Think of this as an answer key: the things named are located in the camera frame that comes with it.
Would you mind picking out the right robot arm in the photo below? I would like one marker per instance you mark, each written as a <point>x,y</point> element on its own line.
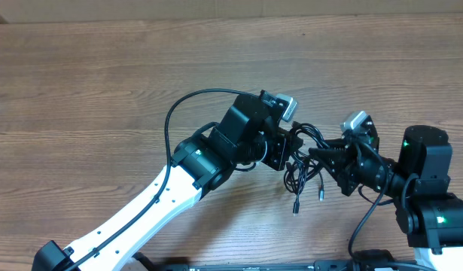
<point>427,213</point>

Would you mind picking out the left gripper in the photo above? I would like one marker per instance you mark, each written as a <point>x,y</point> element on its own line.
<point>281,146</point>

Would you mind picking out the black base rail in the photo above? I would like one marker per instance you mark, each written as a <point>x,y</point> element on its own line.
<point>182,264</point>

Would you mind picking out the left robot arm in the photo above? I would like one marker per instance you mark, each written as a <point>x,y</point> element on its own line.
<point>248,134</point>

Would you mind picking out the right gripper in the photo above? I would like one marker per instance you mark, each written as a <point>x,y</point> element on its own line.
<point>342,162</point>

